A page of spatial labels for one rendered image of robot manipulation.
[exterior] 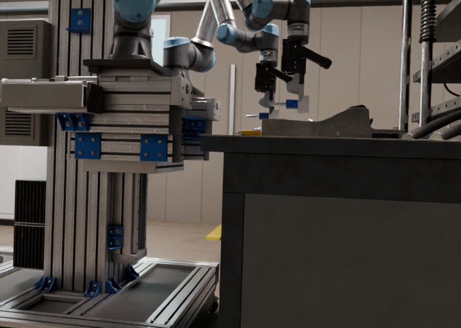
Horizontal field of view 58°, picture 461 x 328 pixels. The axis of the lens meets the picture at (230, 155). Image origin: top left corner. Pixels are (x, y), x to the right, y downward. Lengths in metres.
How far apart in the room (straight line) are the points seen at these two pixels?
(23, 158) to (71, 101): 3.13
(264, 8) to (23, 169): 3.40
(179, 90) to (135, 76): 0.15
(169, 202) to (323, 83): 2.07
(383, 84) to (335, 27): 0.76
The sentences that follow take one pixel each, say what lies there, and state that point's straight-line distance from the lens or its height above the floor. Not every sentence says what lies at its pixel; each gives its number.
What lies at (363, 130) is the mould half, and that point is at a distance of 1.54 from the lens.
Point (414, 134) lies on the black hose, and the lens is 1.22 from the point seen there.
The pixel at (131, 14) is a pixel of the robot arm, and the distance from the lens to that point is 1.30.
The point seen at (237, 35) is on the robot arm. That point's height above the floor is 1.23.
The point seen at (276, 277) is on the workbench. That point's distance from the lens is 0.97.
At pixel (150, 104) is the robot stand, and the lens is 1.35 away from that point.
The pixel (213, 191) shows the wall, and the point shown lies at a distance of 4.52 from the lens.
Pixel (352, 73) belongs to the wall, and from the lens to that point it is 4.51.
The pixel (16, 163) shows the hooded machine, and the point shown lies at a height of 0.60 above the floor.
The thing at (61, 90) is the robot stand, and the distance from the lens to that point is 1.34.
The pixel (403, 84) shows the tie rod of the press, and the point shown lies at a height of 1.23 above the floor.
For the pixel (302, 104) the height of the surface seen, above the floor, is 0.93.
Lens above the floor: 0.76
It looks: level
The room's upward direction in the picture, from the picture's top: 2 degrees clockwise
